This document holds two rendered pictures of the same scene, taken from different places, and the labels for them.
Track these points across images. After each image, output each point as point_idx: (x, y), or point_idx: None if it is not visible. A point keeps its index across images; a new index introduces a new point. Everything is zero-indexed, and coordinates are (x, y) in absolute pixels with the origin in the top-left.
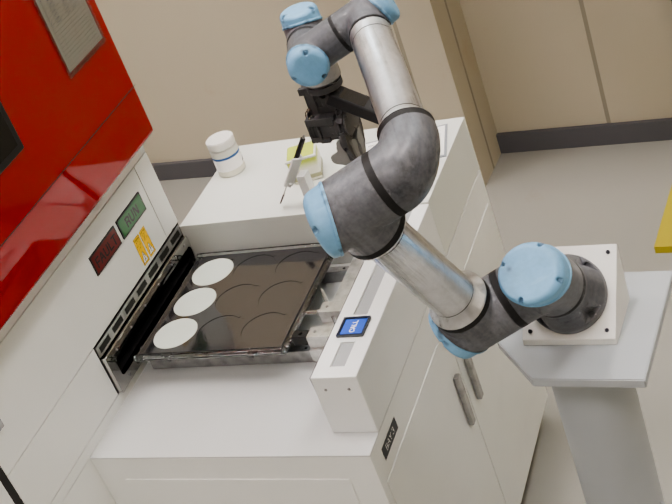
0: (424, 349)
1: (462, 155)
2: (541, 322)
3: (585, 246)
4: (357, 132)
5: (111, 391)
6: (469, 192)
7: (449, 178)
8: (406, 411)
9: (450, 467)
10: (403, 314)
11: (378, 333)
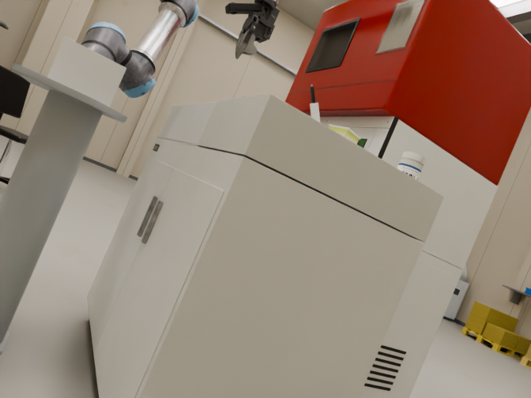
0: (171, 154)
1: (246, 116)
2: None
3: (85, 47)
4: (245, 32)
5: None
6: (227, 149)
7: (230, 111)
8: (159, 155)
9: (136, 218)
10: (182, 122)
11: (179, 108)
